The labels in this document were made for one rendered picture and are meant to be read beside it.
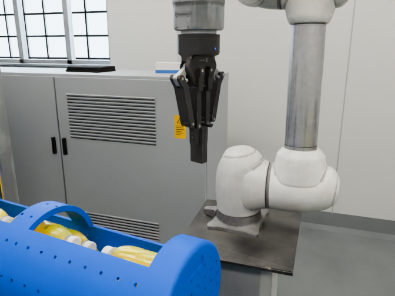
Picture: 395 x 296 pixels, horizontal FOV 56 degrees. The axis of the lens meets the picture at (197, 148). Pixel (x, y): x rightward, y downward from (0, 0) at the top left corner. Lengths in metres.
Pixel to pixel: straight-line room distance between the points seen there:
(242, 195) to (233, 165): 0.10
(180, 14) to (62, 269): 0.57
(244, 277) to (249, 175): 0.34
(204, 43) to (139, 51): 2.78
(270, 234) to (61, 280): 0.70
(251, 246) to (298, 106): 0.46
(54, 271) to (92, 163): 1.82
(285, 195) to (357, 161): 2.34
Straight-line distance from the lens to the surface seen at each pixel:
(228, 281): 1.31
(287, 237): 1.28
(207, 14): 0.64
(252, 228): 1.27
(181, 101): 0.65
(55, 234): 1.00
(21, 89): 2.89
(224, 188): 1.22
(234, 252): 1.19
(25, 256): 0.94
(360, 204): 3.63
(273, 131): 3.44
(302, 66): 1.15
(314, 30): 1.15
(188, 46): 0.65
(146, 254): 0.84
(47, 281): 0.89
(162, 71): 2.43
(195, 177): 2.33
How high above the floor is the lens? 1.63
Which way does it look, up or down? 16 degrees down
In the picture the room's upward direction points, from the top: straight up
